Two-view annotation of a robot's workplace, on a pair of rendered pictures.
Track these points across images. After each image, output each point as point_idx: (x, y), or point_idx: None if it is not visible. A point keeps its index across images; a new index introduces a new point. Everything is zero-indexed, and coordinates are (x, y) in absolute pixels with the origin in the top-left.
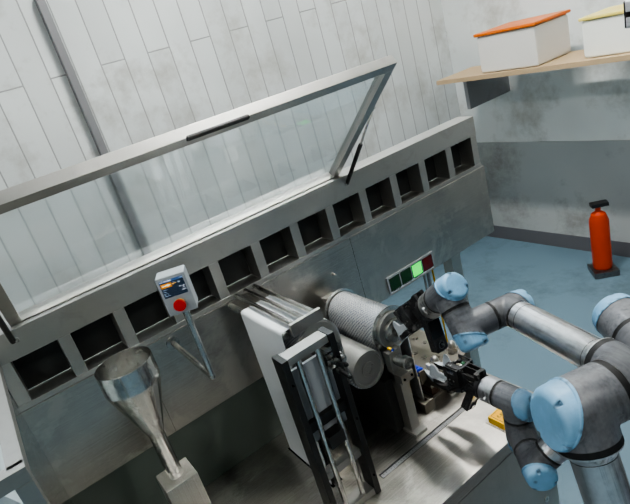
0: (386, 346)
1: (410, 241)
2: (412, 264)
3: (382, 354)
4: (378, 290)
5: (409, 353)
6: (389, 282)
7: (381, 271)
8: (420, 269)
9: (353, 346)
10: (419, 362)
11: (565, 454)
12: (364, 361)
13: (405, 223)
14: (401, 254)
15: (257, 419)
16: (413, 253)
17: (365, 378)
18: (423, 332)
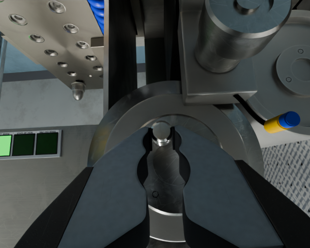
0: (221, 114)
1: None
2: (6, 157)
3: (132, 60)
4: (79, 144)
5: (110, 39)
6: (56, 148)
7: (64, 170)
8: None
9: (275, 144)
10: (74, 2)
11: None
12: None
13: None
14: (19, 180)
15: None
16: None
17: None
18: (28, 54)
